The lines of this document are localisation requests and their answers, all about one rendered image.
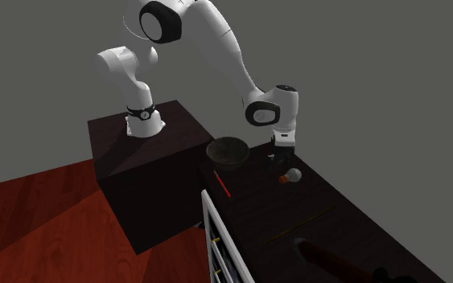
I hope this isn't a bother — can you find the dark red rolling pin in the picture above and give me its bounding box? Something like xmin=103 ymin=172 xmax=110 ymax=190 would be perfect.
xmin=293 ymin=237 xmax=419 ymax=283

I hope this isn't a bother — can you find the red pencil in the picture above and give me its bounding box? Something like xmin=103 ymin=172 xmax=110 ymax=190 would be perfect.
xmin=212 ymin=169 xmax=233 ymax=199

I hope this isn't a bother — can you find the white light bulb orange base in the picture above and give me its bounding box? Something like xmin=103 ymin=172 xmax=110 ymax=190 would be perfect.
xmin=278 ymin=167 xmax=303 ymax=185

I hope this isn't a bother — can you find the dark robot stand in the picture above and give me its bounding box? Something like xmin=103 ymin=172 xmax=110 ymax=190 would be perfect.
xmin=87 ymin=100 xmax=216 ymax=256

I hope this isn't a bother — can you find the thin dark yellow stick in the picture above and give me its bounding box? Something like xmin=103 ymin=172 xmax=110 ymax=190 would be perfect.
xmin=262 ymin=205 xmax=336 ymax=245

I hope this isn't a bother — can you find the dark bowl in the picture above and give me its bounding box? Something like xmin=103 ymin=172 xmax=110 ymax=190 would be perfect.
xmin=205 ymin=136 xmax=250 ymax=171

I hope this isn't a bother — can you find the dark dresser with white front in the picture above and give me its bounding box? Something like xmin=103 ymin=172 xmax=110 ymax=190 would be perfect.
xmin=198 ymin=141 xmax=447 ymax=283

